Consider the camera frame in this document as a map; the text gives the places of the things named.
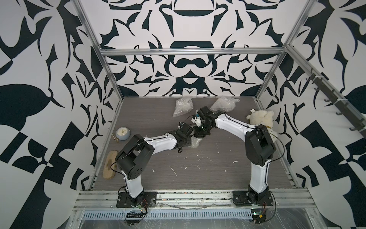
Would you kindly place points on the bubble wrap sheet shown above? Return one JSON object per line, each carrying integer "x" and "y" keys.
{"x": 224, "y": 104}
{"x": 195, "y": 142}
{"x": 183, "y": 106}

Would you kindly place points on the white teddy bear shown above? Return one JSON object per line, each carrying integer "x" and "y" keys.
{"x": 263, "y": 117}

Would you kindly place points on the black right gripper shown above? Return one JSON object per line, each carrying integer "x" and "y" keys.
{"x": 197, "y": 134}

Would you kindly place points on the black wall hook rail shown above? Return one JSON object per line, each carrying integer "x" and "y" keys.
{"x": 335, "y": 98}

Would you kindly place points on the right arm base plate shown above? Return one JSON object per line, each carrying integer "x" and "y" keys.
{"x": 251, "y": 198}

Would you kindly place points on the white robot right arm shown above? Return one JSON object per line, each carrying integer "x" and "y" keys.
{"x": 258, "y": 142}

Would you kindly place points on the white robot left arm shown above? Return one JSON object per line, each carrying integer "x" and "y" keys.
{"x": 136, "y": 154}

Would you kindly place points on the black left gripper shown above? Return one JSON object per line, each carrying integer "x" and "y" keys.
{"x": 189, "y": 141}

